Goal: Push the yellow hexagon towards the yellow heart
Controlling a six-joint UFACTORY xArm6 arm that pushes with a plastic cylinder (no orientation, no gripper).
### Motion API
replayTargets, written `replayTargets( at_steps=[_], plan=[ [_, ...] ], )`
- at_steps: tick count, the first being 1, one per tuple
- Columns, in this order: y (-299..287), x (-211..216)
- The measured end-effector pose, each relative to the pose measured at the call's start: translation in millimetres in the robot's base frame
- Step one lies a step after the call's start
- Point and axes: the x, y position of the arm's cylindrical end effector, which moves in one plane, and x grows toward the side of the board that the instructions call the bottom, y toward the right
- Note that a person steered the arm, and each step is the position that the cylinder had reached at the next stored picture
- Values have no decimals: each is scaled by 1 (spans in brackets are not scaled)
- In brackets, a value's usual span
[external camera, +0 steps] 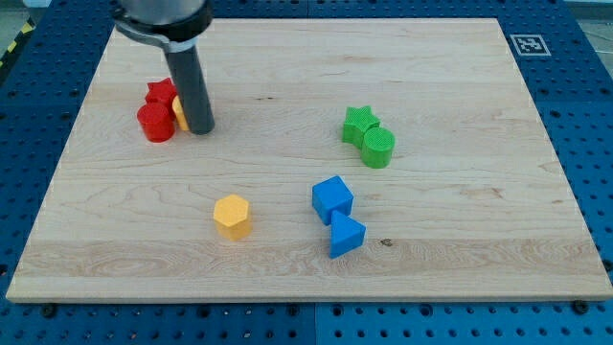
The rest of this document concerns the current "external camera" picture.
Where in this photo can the light wooden board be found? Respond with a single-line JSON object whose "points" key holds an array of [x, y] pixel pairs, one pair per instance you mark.
{"points": [[474, 205]]}

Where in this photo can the blue triangle block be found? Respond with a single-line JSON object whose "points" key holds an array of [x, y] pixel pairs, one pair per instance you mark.
{"points": [[346, 234]]}

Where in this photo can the green star block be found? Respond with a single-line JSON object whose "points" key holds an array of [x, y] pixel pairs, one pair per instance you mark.
{"points": [[357, 122]]}

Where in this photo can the red star block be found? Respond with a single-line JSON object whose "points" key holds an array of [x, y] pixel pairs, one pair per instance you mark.
{"points": [[162, 92]]}

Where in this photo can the green cylinder block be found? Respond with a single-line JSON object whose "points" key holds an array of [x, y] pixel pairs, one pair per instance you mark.
{"points": [[377, 147]]}

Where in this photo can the white fiducial marker tag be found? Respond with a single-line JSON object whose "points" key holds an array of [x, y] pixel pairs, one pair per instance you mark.
{"points": [[530, 45]]}

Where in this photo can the yellow hexagon block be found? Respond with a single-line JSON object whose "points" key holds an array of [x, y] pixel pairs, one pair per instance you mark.
{"points": [[232, 217]]}

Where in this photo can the blue cube block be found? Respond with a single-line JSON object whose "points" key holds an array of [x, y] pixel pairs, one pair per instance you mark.
{"points": [[331, 195]]}

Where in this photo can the yellow heart block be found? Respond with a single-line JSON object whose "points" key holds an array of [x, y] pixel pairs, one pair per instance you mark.
{"points": [[179, 114]]}

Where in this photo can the red cylinder block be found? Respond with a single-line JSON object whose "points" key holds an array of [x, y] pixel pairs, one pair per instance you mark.
{"points": [[155, 122]]}

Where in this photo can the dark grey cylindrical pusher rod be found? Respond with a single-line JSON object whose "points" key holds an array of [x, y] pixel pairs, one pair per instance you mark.
{"points": [[186, 73]]}

